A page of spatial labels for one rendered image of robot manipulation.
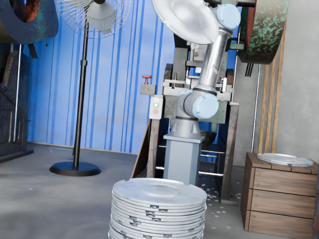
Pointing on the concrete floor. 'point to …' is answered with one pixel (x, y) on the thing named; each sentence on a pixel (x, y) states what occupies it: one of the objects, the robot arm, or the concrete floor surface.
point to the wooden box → (278, 198)
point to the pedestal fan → (79, 169)
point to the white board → (142, 161)
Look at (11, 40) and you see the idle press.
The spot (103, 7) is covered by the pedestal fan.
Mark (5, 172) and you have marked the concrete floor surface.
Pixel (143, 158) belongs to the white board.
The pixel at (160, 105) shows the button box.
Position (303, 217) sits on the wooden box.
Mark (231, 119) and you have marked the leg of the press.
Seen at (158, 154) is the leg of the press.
